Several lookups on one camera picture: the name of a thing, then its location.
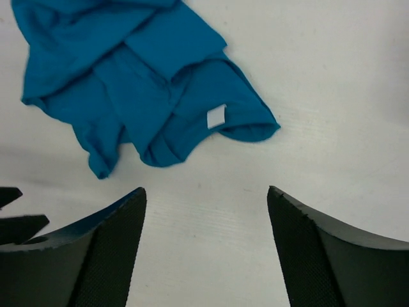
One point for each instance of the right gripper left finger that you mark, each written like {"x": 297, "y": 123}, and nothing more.
{"x": 87, "y": 263}

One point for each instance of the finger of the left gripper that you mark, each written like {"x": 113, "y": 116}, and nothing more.
{"x": 8, "y": 195}
{"x": 19, "y": 229}

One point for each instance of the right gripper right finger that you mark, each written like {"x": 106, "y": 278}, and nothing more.
{"x": 326, "y": 262}

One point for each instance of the blue t shirt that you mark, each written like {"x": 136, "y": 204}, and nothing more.
{"x": 150, "y": 73}

